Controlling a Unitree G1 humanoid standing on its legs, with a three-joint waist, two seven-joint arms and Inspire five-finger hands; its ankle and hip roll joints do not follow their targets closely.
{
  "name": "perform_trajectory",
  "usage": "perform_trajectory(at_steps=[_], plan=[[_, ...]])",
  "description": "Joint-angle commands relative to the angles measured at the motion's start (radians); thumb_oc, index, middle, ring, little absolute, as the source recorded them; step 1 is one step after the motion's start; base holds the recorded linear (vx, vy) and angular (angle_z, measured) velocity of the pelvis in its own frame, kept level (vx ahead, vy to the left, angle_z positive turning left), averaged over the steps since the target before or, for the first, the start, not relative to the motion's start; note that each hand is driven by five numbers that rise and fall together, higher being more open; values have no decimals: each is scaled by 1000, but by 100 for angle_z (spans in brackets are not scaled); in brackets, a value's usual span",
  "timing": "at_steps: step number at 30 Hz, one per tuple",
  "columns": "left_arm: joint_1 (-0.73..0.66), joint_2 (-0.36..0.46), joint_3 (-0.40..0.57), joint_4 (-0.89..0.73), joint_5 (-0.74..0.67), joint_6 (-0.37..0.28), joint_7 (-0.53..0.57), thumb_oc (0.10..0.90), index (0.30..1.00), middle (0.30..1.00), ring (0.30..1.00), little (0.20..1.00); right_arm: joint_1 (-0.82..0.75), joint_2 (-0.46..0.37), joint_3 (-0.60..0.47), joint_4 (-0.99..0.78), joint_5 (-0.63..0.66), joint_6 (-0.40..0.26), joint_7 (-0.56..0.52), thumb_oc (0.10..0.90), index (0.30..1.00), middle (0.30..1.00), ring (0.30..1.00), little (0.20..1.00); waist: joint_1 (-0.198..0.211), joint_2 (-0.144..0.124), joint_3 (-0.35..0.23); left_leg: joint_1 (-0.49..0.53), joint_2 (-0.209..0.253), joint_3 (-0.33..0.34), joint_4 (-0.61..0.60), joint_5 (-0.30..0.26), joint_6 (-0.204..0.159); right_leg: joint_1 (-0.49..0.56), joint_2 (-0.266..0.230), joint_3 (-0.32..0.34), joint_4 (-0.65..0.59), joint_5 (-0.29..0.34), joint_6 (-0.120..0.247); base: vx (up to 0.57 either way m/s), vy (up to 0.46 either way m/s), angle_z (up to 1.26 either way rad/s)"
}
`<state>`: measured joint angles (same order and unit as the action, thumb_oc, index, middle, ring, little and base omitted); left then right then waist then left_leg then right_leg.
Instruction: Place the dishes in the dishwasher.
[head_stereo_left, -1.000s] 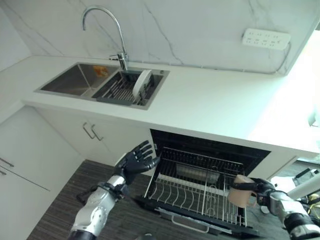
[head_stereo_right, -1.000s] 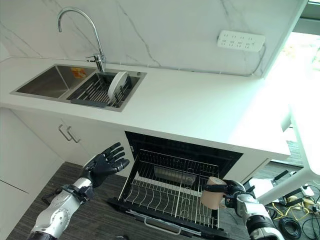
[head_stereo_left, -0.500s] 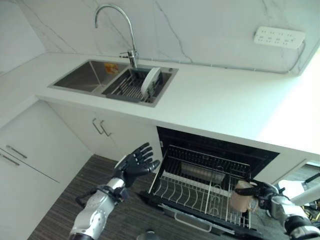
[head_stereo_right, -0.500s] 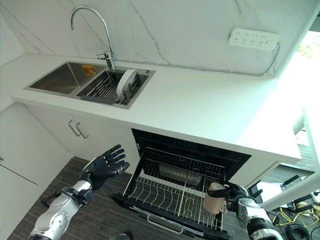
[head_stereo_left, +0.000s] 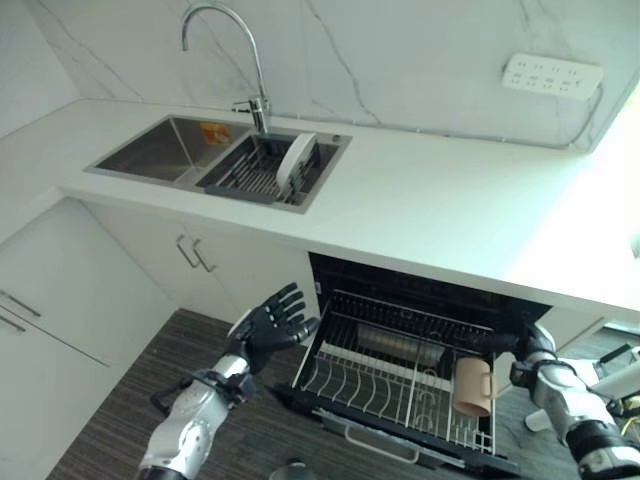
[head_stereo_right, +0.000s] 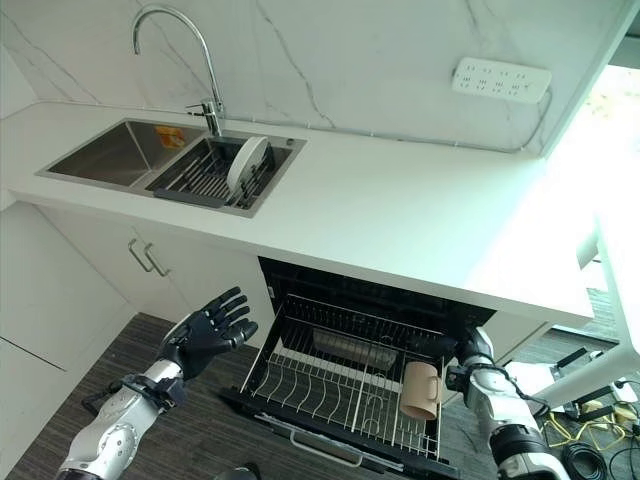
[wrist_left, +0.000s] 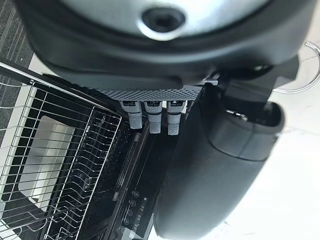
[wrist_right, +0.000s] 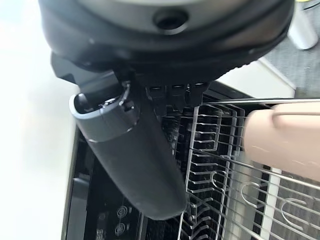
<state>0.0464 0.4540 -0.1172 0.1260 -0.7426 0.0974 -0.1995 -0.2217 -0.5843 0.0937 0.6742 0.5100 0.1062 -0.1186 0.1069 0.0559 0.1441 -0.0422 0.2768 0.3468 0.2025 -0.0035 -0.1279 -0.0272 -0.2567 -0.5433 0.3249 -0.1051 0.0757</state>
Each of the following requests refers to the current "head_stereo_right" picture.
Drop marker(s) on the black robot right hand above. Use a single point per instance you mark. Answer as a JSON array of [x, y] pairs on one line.
[[475, 345]]

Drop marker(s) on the stainless steel sink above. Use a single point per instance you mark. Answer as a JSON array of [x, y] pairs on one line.
[[120, 150]]

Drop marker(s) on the white stand frame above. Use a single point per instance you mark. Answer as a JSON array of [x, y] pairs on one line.
[[600, 310]]

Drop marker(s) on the white round plate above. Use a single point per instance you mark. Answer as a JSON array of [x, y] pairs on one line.
[[245, 160]]

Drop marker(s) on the white cabinet door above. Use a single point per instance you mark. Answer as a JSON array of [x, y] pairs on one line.
[[210, 275], [75, 260]]

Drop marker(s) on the white power strip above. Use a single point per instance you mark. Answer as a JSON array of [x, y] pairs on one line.
[[501, 80]]

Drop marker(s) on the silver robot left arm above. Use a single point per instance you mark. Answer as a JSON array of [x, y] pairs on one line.
[[122, 420]]

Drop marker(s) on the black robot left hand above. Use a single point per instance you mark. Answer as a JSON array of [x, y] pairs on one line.
[[207, 336]]

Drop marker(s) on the metal cutlery basket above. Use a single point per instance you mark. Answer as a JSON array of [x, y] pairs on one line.
[[350, 345]]

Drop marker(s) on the chrome gooseneck faucet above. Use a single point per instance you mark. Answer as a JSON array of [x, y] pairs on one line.
[[207, 75]]

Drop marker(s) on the dark sink drain rack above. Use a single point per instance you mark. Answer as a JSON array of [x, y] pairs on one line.
[[200, 177]]

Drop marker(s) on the beige ceramic mug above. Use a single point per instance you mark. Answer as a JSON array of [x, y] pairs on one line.
[[420, 395]]

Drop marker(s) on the black dishwasher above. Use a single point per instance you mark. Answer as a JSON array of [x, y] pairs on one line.
[[360, 300]]

